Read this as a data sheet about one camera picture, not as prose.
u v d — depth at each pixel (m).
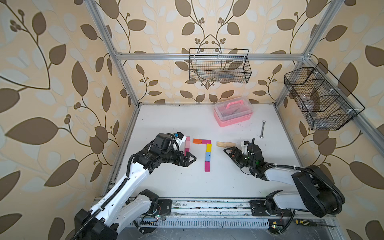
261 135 1.02
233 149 0.81
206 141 0.99
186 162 0.64
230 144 0.97
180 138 0.68
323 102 0.75
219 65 0.96
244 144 0.85
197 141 1.00
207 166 0.87
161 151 0.58
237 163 0.81
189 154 0.65
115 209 0.41
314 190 0.43
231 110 1.05
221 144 0.96
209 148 0.98
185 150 0.94
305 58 0.90
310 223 0.68
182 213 0.74
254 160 0.70
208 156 0.92
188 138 1.01
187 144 0.98
